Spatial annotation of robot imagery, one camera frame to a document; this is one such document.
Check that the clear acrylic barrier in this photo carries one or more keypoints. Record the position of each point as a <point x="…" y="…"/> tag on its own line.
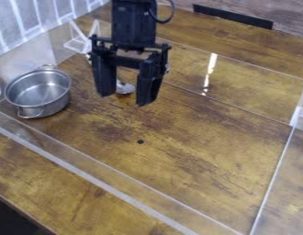
<point x="280" y="213"/>
<point x="148" y="199"/>

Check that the clear acrylic triangular stand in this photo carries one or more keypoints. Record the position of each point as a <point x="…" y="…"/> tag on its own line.
<point x="80" y="42"/>

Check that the black bar on wall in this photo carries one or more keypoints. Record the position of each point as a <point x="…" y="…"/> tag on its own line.
<point x="254" y="21"/>

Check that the clear acrylic right barrier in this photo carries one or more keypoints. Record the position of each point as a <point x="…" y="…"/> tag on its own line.
<point x="280" y="213"/>

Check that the clear acrylic front barrier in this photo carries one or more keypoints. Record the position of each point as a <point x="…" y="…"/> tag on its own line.
<point x="148" y="199"/>

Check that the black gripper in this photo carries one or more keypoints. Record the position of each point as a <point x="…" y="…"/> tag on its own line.
<point x="134" y="34"/>

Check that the small steel pot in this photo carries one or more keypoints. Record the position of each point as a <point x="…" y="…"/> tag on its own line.
<point x="39" y="92"/>

